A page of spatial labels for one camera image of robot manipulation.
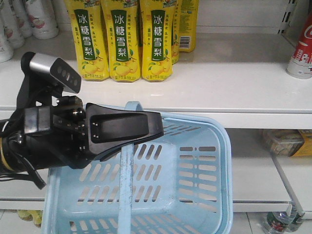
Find clear green label bottles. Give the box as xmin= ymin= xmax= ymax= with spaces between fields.
xmin=262 ymin=207 xmax=303 ymax=234

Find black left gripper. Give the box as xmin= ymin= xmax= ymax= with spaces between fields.
xmin=23 ymin=96 xmax=163 ymax=169

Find red aluminium coke bottle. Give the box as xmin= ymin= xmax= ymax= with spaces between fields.
xmin=286 ymin=11 xmax=312 ymax=79

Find white peach drink bottle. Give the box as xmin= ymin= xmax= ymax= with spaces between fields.
xmin=0 ymin=0 xmax=25 ymax=49
xmin=24 ymin=0 xmax=59 ymax=39
xmin=0 ymin=19 xmax=14 ymax=63

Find yellow pear drink bottle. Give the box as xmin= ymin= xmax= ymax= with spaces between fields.
xmin=64 ymin=0 xmax=110 ymax=81
xmin=100 ymin=0 xmax=141 ymax=83
xmin=178 ymin=0 xmax=199 ymax=52
xmin=139 ymin=0 xmax=177 ymax=82

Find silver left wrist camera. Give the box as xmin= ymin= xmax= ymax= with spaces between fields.
xmin=20 ymin=52 xmax=82 ymax=94

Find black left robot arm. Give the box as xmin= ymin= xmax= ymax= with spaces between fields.
xmin=0 ymin=85 xmax=164 ymax=189

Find light blue plastic basket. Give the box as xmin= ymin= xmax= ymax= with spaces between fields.
xmin=41 ymin=112 xmax=233 ymax=234

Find yellow cardboard box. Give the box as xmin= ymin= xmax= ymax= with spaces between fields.
xmin=262 ymin=129 xmax=312 ymax=157

